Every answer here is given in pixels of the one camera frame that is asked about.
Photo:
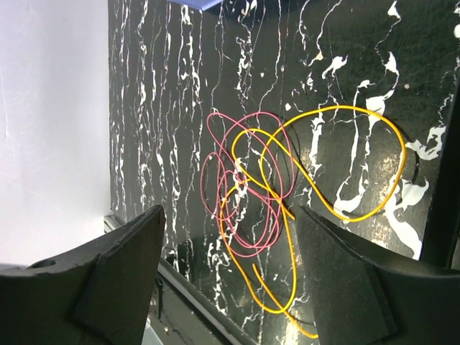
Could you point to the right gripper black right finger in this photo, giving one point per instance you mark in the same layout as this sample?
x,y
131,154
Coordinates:
x,y
363,293

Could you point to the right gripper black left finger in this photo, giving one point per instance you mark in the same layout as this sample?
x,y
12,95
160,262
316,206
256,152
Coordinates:
x,y
97,293

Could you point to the lavender plastic tray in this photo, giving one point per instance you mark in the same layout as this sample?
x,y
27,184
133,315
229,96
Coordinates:
x,y
202,5

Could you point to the aluminium frame rail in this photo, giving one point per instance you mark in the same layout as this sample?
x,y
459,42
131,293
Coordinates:
x,y
112,222

